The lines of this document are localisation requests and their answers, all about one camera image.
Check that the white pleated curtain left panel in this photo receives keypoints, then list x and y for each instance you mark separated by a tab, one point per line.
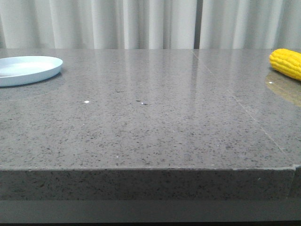
99	24

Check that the white pleated curtain right panel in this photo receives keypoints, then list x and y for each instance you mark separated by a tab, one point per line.
255	24

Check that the light blue round plate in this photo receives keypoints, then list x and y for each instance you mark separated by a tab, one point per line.
22	70

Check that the yellow corn cob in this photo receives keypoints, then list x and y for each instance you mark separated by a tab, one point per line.
287	62

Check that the white pleated curtain panel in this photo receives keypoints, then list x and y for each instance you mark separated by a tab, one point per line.
99	24
255	24

